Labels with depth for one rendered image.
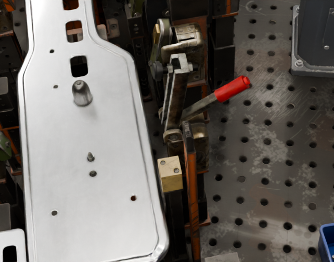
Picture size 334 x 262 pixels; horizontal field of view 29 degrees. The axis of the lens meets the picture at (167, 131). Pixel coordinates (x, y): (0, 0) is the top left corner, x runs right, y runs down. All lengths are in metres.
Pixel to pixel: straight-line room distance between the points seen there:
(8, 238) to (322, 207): 0.66
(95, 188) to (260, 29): 0.74
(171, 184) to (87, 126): 0.21
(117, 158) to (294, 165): 0.48
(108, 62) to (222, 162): 0.37
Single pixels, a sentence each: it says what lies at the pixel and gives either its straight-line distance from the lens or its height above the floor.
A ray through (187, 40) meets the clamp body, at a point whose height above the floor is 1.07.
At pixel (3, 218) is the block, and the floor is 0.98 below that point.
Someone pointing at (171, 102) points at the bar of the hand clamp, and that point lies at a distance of 0.98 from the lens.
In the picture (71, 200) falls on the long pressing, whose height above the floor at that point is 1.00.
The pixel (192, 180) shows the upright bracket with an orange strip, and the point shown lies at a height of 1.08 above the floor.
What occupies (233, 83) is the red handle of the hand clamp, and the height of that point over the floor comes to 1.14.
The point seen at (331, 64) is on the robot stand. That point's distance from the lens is 1.56.
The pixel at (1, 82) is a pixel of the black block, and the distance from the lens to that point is 1.26.
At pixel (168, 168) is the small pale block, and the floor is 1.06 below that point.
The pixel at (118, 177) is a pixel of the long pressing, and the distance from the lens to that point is 1.09.
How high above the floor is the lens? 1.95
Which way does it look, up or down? 58 degrees down
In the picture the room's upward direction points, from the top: 6 degrees counter-clockwise
